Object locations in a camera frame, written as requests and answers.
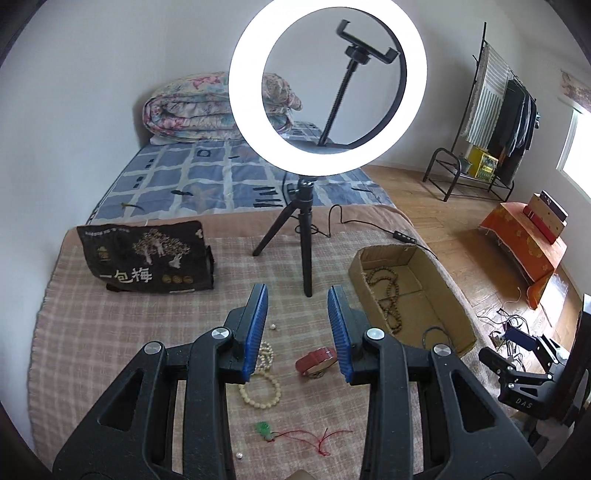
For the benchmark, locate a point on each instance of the black phone holder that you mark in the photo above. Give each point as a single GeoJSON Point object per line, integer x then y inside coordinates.
{"type": "Point", "coordinates": [364, 50]}

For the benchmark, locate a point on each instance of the dark hanging coat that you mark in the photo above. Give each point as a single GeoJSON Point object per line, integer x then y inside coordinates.
{"type": "Point", "coordinates": [505, 129]}

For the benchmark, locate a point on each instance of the dark blue bangle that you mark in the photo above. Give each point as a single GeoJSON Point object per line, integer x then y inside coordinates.
{"type": "Point", "coordinates": [427, 331]}

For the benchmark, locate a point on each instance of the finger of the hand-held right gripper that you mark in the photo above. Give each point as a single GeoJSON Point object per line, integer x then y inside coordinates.
{"type": "Point", "coordinates": [519, 337]}
{"type": "Point", "coordinates": [496, 362]}

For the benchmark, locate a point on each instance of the window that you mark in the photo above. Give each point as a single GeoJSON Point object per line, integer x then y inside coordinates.
{"type": "Point", "coordinates": [577, 143]}

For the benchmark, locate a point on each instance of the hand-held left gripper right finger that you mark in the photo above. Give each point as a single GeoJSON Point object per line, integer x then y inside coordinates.
{"type": "Point", "coordinates": [339, 332]}

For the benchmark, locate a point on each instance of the dark purple box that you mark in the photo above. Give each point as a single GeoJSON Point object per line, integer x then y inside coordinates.
{"type": "Point", "coordinates": [554, 205]}

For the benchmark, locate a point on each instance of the blue denim garment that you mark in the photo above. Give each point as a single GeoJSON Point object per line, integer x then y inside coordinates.
{"type": "Point", "coordinates": [528, 120]}

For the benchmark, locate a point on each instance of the blue checked bedsheet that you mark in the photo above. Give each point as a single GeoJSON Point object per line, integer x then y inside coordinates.
{"type": "Point", "coordinates": [184, 184]}

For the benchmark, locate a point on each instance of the cardboard box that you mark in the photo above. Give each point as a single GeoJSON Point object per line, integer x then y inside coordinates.
{"type": "Point", "coordinates": [415, 309]}

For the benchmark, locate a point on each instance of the folded floral quilt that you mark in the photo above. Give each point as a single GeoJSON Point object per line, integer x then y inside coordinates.
{"type": "Point", "coordinates": [184, 110]}

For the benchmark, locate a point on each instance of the floral window valance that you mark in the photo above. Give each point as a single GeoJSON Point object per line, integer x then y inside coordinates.
{"type": "Point", "coordinates": [575, 87]}

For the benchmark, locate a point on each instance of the orange cloth covered bench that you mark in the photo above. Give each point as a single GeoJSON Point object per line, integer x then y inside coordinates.
{"type": "Point", "coordinates": [521, 249]}

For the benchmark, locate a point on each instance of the tan box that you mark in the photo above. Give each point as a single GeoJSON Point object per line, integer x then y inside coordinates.
{"type": "Point", "coordinates": [535, 205]}

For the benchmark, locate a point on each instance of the black snack bag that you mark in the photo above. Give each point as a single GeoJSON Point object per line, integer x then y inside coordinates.
{"type": "Point", "coordinates": [138, 258]}

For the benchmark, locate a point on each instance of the white power strip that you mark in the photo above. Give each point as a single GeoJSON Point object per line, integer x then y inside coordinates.
{"type": "Point", "coordinates": [498, 340]}

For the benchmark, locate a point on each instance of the red box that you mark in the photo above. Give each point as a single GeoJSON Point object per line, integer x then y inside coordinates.
{"type": "Point", "coordinates": [545, 228]}

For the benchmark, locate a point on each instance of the black metal clothes rack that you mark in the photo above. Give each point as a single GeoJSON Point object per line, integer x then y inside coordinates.
{"type": "Point", "coordinates": [484, 41]}

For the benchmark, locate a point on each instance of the black tripod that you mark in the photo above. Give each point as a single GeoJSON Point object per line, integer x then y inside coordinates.
{"type": "Point", "coordinates": [304, 230]}

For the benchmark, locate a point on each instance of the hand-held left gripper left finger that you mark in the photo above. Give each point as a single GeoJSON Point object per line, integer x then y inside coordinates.
{"type": "Point", "coordinates": [256, 332]}

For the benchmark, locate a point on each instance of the yellow crate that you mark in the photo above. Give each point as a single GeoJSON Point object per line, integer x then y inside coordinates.
{"type": "Point", "coordinates": [484, 164]}

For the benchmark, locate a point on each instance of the striped hanging towel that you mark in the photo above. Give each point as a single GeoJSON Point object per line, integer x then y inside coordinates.
{"type": "Point", "coordinates": [489, 92]}

